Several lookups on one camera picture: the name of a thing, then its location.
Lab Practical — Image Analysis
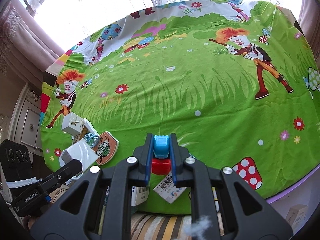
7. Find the white box with barcode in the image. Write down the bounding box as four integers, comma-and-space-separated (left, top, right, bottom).
131, 185, 150, 207

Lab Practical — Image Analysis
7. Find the white long medicine box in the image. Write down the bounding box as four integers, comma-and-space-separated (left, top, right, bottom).
153, 172, 187, 204

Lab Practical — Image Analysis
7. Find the cream box with barcode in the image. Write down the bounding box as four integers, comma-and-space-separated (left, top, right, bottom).
285, 204, 308, 229

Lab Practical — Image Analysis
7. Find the striped cushion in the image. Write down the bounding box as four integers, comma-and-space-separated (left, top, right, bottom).
49, 184, 226, 240

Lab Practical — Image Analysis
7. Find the white cube box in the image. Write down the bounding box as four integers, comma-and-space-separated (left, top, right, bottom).
61, 112, 84, 136

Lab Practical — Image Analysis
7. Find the basketball hoop toy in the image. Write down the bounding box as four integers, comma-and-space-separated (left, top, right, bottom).
84, 131, 119, 165

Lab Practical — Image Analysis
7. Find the cream cabinet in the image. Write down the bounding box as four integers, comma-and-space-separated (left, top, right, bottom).
8, 84, 43, 156

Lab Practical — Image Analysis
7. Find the white box with label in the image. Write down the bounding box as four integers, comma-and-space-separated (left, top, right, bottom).
59, 139, 98, 173

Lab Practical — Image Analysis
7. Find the purple cardboard box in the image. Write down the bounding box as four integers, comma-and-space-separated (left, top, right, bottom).
267, 166, 319, 234

